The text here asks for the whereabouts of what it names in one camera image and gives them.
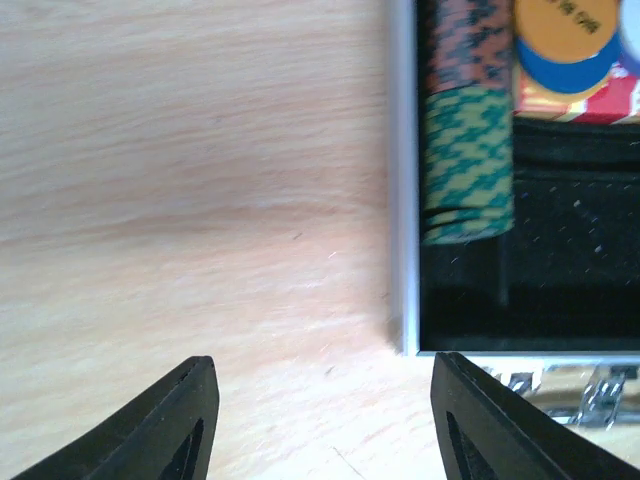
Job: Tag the orange dealer button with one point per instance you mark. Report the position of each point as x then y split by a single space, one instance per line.
566 31

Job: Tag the green chip stack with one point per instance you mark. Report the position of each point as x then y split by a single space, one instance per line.
467 165

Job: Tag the aluminium poker case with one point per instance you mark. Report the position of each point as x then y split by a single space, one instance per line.
550 308

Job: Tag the blue dealer button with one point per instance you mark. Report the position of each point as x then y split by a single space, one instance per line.
568 78

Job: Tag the brown chip stack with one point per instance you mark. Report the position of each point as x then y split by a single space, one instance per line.
468 43

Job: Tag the red chip stack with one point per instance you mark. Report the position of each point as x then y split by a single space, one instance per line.
614 101

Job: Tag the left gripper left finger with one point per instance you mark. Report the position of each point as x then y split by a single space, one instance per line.
166 432

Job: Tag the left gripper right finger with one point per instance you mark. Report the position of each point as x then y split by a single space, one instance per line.
487 431

